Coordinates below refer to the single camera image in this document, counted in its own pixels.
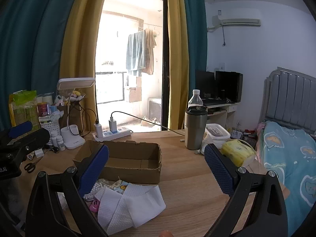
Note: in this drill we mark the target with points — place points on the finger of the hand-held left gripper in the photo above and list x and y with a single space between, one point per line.
21 129
34 138

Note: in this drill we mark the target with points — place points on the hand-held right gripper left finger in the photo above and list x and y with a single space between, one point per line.
95 167

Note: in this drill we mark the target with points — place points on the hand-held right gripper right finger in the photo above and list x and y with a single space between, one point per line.
218 167

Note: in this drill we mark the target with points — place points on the clear bag of cotton swabs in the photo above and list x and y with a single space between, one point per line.
98 186

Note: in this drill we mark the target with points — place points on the small pink soft piece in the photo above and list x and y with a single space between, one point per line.
95 205

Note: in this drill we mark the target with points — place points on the brown cardboard box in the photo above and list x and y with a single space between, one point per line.
133 170

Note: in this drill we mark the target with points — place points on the white cotton tissue sheet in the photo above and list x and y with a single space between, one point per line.
138 200

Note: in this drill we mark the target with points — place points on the small white box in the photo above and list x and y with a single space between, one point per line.
39 153

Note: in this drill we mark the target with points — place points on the white pill bottle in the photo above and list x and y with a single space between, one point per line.
61 143
53 138

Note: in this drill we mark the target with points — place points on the green snack bag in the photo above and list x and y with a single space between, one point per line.
22 108

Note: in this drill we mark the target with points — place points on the black scissors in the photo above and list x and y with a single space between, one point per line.
29 167

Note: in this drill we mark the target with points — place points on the yellow tissue pack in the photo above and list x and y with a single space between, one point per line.
234 150

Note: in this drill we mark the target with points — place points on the white usb connector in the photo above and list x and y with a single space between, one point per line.
197 152

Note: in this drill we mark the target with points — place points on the red can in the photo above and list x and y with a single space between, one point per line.
42 109

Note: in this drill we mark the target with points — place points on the grey denim cloth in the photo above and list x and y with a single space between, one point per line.
9 197

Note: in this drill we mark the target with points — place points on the duck print tissue pack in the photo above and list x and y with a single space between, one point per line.
119 185

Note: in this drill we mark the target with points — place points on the clear plastic container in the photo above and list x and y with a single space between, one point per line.
217 134

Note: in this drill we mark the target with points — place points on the white power strip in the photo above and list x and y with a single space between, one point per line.
119 132

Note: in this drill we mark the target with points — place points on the steel tumbler with black lid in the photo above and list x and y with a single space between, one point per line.
195 130

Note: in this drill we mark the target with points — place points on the white and blue charger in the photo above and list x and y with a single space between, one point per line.
113 126

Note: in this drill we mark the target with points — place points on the brown carton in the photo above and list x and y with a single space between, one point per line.
74 116

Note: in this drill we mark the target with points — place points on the bag of plush toys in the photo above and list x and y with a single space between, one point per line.
74 95

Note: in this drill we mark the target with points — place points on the white computer desk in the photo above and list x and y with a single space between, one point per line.
222 107

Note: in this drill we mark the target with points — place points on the white desk lamp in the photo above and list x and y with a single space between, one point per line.
74 82

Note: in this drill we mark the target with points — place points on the clear water bottle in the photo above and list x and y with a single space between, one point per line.
195 101

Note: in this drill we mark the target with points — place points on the blue printed blanket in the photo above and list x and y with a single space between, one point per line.
288 158

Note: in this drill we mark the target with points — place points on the black computer monitor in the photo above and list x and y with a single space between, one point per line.
205 84
228 86

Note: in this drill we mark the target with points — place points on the balcony cardboard sheet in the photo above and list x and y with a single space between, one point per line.
135 91

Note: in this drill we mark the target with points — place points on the teal curtain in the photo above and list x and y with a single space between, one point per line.
197 42
32 42

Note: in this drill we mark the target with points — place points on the grey padded headboard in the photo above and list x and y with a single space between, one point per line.
288 96

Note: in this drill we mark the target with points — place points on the yellow curtain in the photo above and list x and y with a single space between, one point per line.
81 42
176 54

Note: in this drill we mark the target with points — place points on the blue hanging towel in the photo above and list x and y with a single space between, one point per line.
134 51

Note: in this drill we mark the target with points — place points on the beige hanging shirt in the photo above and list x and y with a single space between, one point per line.
149 54

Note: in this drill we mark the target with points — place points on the white air conditioner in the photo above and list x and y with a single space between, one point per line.
237 17

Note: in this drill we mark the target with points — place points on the balcony window frame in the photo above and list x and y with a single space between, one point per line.
122 86

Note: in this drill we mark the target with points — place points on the dark balcony door frame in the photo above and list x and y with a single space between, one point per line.
166 79

